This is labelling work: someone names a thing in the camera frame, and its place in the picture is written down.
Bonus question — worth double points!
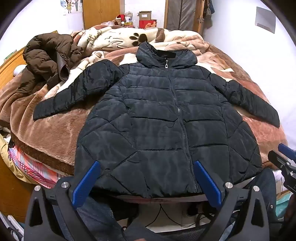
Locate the cartoon wall poster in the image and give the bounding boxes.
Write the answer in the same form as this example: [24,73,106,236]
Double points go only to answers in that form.
[60,0,80,15]

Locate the person's left leg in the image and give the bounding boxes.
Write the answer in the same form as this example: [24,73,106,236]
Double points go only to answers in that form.
[55,197,140,241]

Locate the person's leg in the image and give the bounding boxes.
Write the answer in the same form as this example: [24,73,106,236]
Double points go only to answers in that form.
[231,168,279,232]
[55,197,140,241]

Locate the cardboard box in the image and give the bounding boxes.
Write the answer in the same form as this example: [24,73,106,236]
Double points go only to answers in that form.
[136,11,152,21]

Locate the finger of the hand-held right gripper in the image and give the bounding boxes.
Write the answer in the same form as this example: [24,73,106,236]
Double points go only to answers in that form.
[268,150,296,193]
[278,143,296,163]

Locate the hanging bag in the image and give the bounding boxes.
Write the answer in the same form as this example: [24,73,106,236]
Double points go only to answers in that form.
[205,0,216,26]

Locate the black cable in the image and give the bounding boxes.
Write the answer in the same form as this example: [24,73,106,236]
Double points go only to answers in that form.
[143,204,205,229]

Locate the black puffer jacket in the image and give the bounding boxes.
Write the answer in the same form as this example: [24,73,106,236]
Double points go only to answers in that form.
[32,42,280,200]

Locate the teal plastic bag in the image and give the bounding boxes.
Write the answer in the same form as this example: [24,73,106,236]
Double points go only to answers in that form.
[276,194,290,219]

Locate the grey wall panel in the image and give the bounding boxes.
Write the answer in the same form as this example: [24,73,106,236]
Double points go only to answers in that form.
[255,6,276,34]

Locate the grey fabric closet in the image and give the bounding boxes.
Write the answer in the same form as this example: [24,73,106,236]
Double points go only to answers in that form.
[165,0,197,32]

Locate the wooden wardrobe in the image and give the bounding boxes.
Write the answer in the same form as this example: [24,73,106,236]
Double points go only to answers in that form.
[82,0,126,30]

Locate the brown puffer jacket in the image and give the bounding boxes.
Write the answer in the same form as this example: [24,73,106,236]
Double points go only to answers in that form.
[17,33,87,93]

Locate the plaid bed sheet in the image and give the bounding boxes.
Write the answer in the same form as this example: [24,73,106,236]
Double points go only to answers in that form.
[8,145,67,189]

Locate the paw print fleece blanket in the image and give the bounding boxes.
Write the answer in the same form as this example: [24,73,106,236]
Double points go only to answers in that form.
[0,25,289,183]

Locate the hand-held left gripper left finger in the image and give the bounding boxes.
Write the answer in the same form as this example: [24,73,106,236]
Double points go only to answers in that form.
[24,161,102,241]

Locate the red box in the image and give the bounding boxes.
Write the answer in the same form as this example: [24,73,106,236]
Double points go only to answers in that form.
[139,20,159,29]

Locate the white metal rack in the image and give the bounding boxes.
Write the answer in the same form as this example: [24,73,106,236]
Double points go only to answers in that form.
[0,212,25,241]

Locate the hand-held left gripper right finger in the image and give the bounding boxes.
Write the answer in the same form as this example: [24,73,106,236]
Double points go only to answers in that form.
[194,160,270,241]

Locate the person's right leg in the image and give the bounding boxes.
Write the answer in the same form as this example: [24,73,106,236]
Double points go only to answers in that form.
[231,168,279,232]

